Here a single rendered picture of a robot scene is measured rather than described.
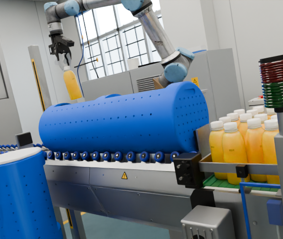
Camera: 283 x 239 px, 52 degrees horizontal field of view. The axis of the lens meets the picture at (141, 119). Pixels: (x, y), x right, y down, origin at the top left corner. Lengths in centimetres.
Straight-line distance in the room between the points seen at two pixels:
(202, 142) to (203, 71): 179
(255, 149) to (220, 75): 212
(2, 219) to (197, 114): 98
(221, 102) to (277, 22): 136
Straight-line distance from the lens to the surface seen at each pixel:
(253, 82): 405
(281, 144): 65
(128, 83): 357
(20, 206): 146
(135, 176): 124
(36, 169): 146
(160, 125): 106
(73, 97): 167
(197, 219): 87
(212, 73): 289
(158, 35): 151
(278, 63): 61
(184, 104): 111
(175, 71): 152
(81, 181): 149
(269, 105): 63
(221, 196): 93
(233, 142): 91
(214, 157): 98
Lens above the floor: 125
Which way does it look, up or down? 7 degrees down
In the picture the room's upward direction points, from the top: 11 degrees counter-clockwise
